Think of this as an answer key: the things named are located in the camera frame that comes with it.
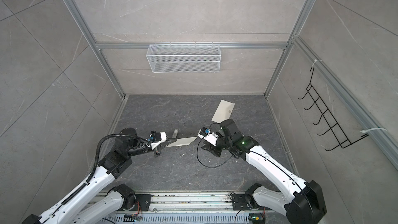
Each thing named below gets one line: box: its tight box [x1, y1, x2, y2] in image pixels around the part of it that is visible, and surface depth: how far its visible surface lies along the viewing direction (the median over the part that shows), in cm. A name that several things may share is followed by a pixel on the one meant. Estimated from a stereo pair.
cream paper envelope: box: [211, 99, 236, 124], surface depth 113 cm
